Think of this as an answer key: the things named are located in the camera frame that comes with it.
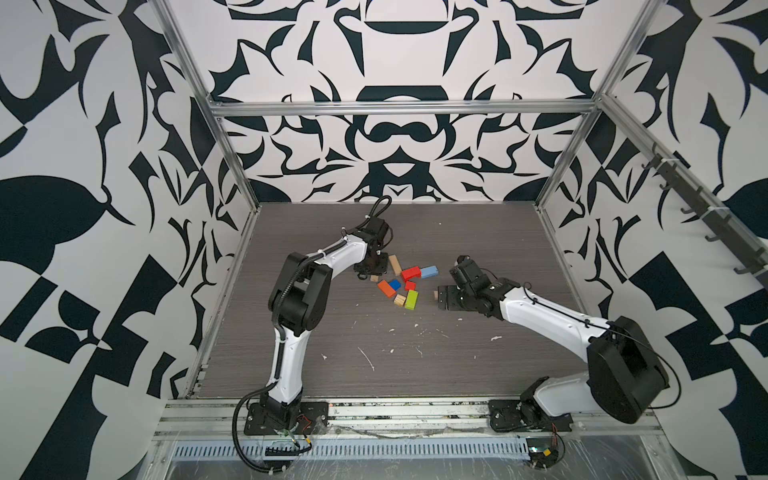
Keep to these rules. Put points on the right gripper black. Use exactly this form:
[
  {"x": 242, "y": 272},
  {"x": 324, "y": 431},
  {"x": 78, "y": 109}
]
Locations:
[{"x": 450, "y": 303}]

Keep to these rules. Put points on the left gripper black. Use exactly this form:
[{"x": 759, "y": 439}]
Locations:
[{"x": 380, "y": 272}]

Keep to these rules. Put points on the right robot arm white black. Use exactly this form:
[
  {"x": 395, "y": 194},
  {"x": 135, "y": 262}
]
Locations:
[{"x": 623, "y": 377}]

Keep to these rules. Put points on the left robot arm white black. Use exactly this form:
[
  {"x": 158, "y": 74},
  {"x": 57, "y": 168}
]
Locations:
[{"x": 298, "y": 303}]

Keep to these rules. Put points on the orange wood block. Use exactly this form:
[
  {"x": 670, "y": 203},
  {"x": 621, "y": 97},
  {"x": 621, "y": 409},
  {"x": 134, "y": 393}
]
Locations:
[{"x": 387, "y": 289}]

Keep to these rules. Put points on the red arch wood block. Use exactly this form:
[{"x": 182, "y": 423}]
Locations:
[{"x": 411, "y": 273}]

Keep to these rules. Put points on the light blue wood block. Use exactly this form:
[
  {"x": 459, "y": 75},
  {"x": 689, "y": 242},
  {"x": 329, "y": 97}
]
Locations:
[{"x": 428, "y": 272}]

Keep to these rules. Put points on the lime green wood block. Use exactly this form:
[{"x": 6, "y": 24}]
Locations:
[{"x": 411, "y": 299}]

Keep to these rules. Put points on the small green circuit board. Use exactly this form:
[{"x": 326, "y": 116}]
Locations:
[{"x": 545, "y": 452}]

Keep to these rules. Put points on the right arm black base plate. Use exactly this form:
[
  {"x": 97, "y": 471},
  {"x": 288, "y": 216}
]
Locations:
[{"x": 512, "y": 416}]

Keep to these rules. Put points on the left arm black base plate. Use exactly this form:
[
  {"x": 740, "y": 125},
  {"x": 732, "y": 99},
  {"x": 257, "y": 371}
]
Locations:
[{"x": 312, "y": 418}]

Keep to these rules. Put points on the white slotted cable duct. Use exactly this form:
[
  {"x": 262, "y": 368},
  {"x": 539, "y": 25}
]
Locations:
[{"x": 513, "y": 448}]

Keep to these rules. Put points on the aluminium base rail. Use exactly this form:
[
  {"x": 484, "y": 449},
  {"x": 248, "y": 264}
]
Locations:
[{"x": 388, "y": 418}]

